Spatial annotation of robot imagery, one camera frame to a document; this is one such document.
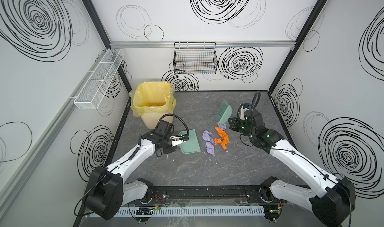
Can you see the white wire shelf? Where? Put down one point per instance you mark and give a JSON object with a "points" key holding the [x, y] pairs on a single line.
{"points": [[97, 84]]}

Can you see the purple paper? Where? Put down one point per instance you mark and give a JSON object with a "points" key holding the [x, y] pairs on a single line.
{"points": [[209, 142]]}

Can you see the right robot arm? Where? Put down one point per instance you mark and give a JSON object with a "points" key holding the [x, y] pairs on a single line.
{"points": [[330, 199]]}

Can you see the purple paper ball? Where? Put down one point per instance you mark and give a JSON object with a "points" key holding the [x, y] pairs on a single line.
{"points": [[222, 126]]}

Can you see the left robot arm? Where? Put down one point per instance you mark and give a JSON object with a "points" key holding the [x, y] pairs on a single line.
{"points": [[116, 174]]}

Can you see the green hand brush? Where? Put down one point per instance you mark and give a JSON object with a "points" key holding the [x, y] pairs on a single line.
{"points": [[224, 113]]}

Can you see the orange paper scraps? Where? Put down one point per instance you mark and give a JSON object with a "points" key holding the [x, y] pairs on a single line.
{"points": [[224, 138]]}

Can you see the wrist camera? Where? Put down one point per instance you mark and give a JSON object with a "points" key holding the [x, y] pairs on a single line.
{"points": [[179, 139], [242, 109]]}

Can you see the aluminium wall rail left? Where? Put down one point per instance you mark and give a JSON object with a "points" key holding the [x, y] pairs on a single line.
{"points": [[34, 149]]}

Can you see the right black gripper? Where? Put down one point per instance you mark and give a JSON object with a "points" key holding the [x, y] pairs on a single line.
{"points": [[235, 124]]}

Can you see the yellow plastic bin liner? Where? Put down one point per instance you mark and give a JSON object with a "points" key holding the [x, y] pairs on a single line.
{"points": [[152, 97]]}

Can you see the green dustpan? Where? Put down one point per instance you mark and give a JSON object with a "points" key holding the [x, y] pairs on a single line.
{"points": [[192, 145]]}

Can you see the black front rail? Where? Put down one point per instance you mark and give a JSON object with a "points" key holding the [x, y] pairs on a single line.
{"points": [[204, 192]]}

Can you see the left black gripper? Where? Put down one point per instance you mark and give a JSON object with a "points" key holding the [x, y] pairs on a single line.
{"points": [[167, 143]]}

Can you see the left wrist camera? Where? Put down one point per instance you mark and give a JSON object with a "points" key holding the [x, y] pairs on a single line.
{"points": [[179, 139]]}

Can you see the white slotted cable duct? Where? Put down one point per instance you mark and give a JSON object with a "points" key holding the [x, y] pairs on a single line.
{"points": [[212, 211]]}

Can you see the cream trash bin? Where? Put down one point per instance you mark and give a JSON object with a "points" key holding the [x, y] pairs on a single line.
{"points": [[151, 118]]}

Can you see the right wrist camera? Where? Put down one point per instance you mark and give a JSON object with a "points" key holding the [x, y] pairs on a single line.
{"points": [[242, 109]]}

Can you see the aluminium wall rail back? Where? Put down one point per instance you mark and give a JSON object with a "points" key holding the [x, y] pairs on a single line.
{"points": [[203, 44]]}

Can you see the black wire basket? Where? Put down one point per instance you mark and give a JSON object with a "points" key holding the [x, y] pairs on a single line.
{"points": [[195, 61]]}

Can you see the aluminium wall rail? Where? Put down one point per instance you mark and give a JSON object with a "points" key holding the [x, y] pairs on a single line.
{"points": [[34, 149], [203, 44]]}

